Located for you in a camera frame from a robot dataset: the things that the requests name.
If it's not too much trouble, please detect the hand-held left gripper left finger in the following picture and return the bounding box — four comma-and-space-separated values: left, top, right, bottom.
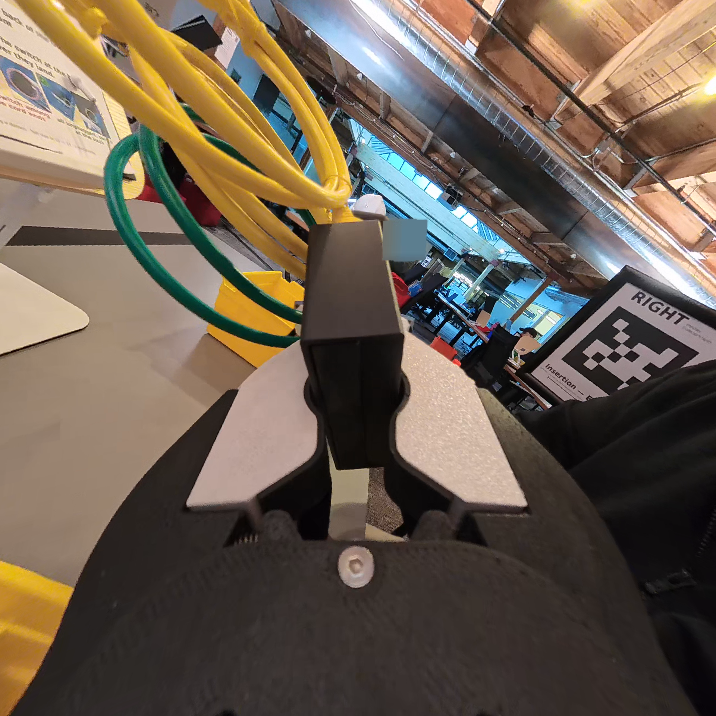
186, 341, 331, 539

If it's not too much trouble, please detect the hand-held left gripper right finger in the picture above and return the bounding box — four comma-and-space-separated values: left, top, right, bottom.
387, 331, 529, 537

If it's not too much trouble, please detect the yellow plastic bin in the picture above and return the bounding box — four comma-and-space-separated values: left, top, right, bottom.
0, 561, 75, 716
208, 271, 305, 367

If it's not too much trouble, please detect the black network switch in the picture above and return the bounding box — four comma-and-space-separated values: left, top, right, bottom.
300, 219, 405, 471

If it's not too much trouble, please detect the green ethernet cable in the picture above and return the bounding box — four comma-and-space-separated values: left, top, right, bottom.
104, 106, 314, 349

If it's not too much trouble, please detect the person's black jacket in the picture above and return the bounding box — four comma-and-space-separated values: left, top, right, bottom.
517, 358, 716, 716

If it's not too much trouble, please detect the red bag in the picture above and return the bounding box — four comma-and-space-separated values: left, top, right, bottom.
137, 173, 222, 227

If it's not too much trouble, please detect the printed instruction sheet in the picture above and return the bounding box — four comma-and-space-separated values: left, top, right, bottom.
0, 0, 138, 191

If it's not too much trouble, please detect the metal ventilation duct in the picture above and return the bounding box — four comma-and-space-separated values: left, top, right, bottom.
274, 0, 716, 311

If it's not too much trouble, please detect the white rounded base plate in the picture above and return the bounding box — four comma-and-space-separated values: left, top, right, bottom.
0, 263, 90, 356

